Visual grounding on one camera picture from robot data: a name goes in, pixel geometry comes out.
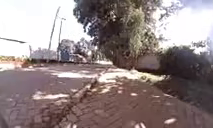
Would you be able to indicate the vehicle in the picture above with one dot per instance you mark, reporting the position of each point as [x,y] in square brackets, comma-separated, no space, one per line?
[77,58]

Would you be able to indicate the distant trees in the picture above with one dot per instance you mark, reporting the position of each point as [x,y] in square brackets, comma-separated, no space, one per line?
[75,46]

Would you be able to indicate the stone kerb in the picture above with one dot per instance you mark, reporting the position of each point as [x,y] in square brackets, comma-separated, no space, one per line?
[81,93]

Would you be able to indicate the large tree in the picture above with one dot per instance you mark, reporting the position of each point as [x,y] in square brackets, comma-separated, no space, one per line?
[122,26]

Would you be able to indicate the brick paved path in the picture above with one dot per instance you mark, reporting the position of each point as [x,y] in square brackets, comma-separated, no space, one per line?
[127,106]

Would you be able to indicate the street lamp pole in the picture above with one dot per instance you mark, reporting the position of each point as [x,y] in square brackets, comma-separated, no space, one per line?
[60,36]

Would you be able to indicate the leaning pole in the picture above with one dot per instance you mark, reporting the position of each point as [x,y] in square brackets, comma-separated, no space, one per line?
[52,31]

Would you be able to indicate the robot's own part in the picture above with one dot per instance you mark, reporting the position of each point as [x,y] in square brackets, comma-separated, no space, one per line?
[70,125]
[139,125]

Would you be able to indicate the grey paved road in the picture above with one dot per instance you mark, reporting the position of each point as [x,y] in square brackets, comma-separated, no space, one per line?
[30,83]

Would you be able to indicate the dark hedge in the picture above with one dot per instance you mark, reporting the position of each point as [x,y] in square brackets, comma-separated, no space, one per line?
[185,61]

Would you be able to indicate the pale wall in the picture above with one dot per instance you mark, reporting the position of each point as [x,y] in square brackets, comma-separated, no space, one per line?
[148,62]

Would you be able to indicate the low brick wall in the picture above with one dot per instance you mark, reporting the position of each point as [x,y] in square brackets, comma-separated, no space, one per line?
[9,60]

